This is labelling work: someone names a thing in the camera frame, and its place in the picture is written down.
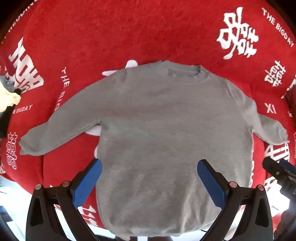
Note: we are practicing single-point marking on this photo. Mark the grey sweater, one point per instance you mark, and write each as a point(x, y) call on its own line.
point(166, 120)

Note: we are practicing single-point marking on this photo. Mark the person's right forearm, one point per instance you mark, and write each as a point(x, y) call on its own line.
point(288, 220)

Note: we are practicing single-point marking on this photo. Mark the red printed blanket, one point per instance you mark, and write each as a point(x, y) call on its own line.
point(115, 34)

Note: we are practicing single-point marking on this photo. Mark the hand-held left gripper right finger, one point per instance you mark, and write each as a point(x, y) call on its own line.
point(212, 185)

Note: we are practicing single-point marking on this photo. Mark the cream cloth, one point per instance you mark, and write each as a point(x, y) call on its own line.
point(7, 99)

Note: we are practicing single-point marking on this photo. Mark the black cloth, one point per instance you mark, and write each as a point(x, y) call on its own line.
point(5, 122)

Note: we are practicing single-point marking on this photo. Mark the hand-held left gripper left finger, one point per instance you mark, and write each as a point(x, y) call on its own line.
point(86, 185)

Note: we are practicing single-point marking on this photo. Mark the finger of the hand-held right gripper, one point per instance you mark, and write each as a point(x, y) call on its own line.
point(271, 165)
point(288, 165)

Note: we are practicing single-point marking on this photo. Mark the grey fuzzy cloth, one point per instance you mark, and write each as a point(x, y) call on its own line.
point(5, 82)

